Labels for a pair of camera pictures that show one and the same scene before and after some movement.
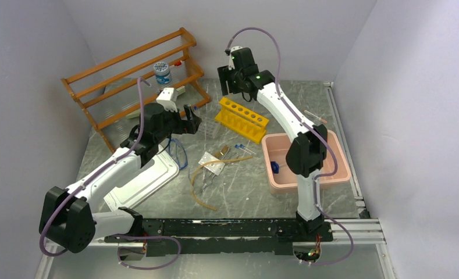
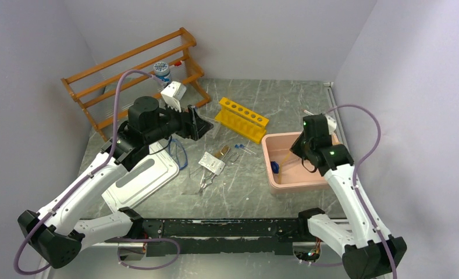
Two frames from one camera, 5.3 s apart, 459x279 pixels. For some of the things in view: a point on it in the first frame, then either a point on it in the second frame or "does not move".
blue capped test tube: [237, 146] does not move
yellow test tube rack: [241, 121] does not move
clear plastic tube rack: [208, 129] does not move
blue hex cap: [275, 167] does not move
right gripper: [224, 74] -> [295, 148]
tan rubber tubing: [207, 162] -> [279, 178]
